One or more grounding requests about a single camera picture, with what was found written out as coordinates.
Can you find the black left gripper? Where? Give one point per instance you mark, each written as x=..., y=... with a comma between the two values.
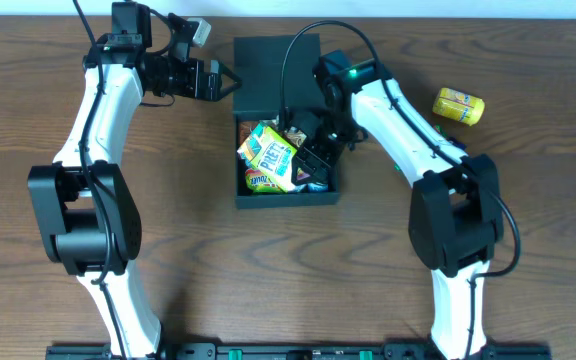
x=209, y=79

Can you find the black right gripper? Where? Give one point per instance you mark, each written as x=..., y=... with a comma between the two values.
x=316, y=155

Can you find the dark green gift box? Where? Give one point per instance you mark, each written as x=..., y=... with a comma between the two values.
x=258, y=62

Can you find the yellow green Pretz box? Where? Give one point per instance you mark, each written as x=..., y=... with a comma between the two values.
x=265, y=150

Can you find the colourful gummy candy bag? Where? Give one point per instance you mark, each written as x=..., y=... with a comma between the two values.
x=259, y=183

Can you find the yellow Mentos bottle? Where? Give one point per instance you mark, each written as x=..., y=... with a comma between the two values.
x=458, y=106

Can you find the blue Oreo pack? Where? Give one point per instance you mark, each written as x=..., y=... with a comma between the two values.
x=318, y=187

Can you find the brown Pocky box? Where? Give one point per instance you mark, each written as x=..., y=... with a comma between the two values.
x=293, y=135

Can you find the red green KitKat bar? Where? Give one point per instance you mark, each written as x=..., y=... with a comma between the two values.
x=439, y=130

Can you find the purple Dairy Milk bar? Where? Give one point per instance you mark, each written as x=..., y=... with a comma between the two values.
x=457, y=143

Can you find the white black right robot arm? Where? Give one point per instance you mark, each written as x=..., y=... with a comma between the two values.
x=455, y=215

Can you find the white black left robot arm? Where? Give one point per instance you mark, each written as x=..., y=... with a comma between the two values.
x=86, y=215

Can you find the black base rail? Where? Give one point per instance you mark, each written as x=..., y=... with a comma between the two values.
x=402, y=350

